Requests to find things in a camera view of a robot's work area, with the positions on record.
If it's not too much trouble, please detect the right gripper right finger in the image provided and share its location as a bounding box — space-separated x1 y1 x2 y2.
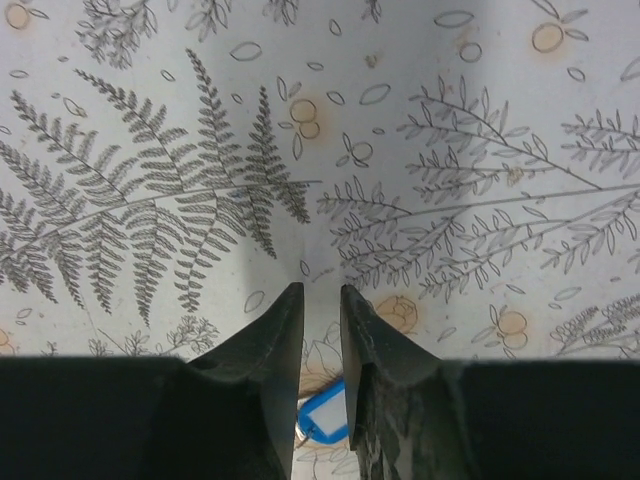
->
340 285 639 479

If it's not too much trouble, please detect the blue key tag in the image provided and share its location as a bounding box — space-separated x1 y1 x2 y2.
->
295 378 349 445

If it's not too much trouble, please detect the floral table mat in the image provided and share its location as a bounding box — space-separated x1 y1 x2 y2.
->
1 1 639 479

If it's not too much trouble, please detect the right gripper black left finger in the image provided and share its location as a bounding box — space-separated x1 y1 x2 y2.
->
1 282 304 479

